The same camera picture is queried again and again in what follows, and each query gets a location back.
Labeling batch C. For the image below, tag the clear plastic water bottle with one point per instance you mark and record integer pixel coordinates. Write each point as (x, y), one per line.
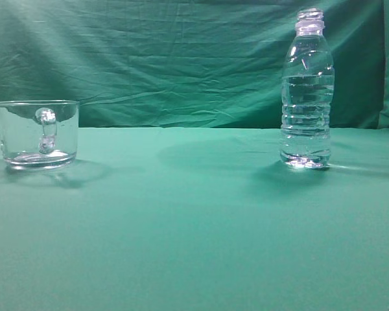
(307, 89)

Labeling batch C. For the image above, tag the green table cloth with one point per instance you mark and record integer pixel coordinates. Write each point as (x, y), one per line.
(198, 219)

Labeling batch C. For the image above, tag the green backdrop cloth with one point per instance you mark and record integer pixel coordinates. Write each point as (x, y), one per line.
(213, 64)

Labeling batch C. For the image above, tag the clear glass mug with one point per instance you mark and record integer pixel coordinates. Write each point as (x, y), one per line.
(39, 134)

